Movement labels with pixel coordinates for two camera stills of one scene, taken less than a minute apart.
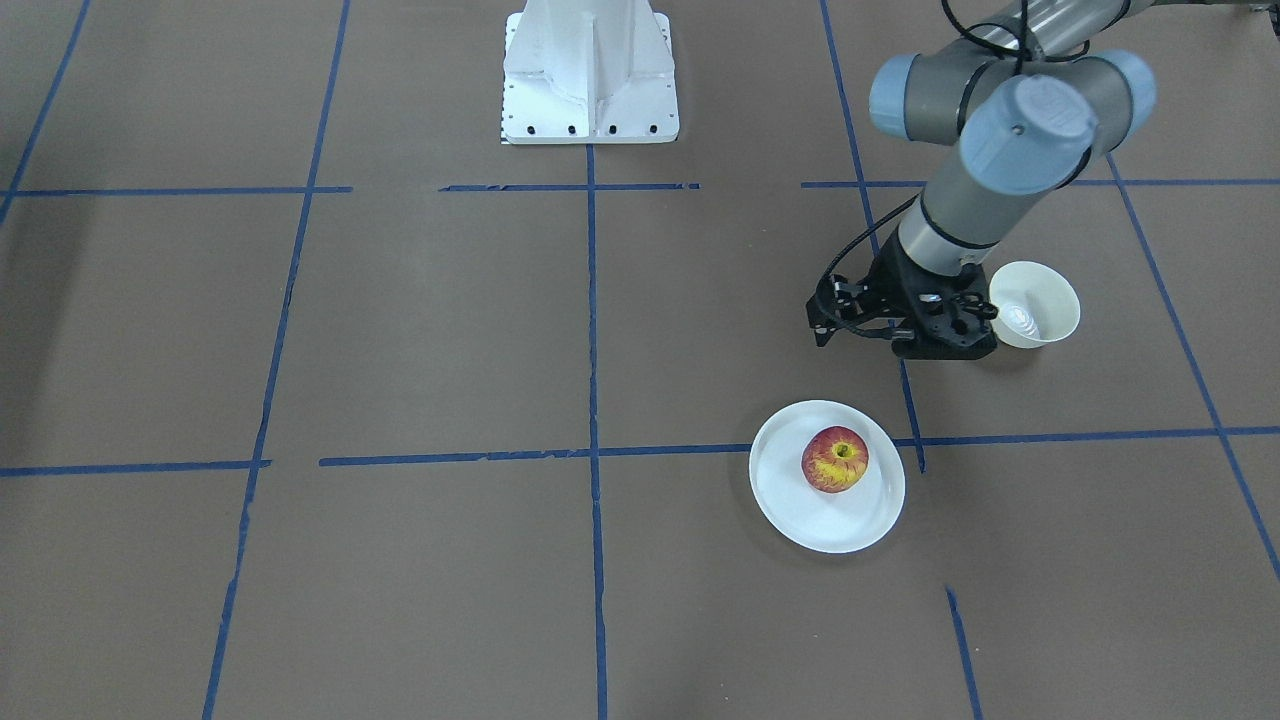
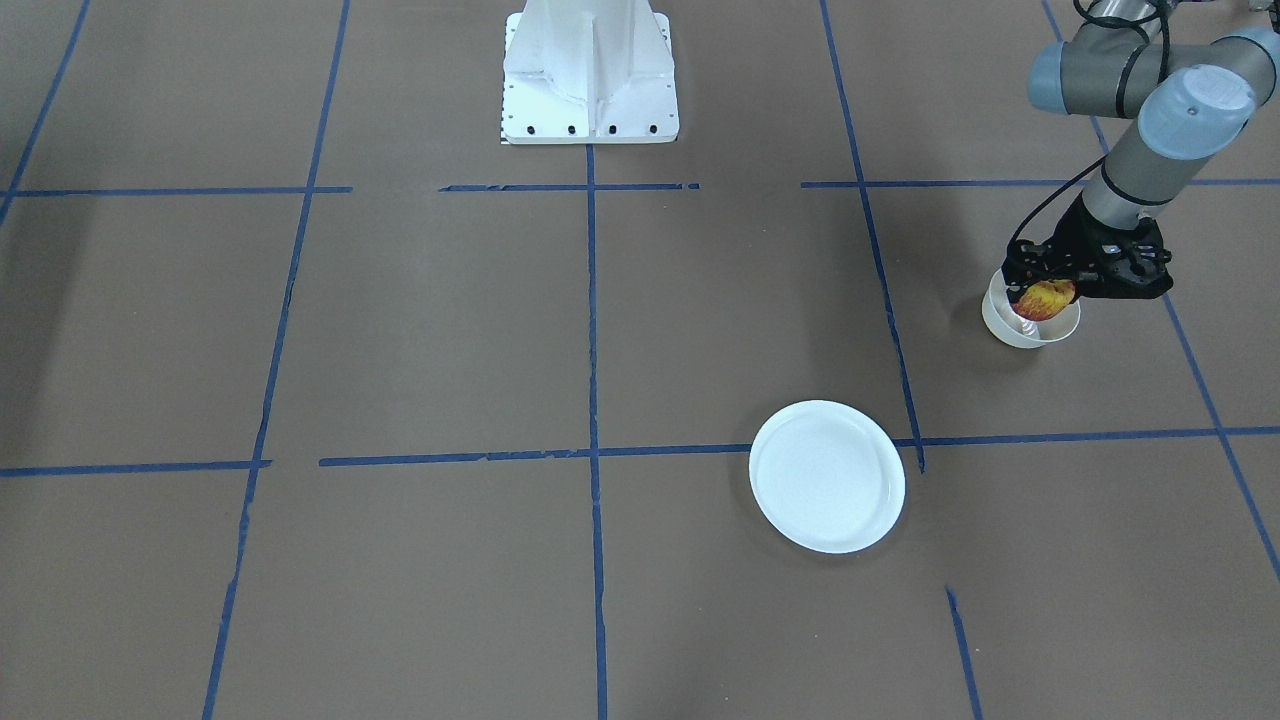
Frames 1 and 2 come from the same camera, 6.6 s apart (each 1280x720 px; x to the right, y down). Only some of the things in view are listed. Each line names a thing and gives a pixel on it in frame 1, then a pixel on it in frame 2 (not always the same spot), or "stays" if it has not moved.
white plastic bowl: (1036, 306) stays
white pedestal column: (589, 72) stays
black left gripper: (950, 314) → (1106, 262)
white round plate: (819, 520) stays
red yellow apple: (835, 459) → (1044, 298)
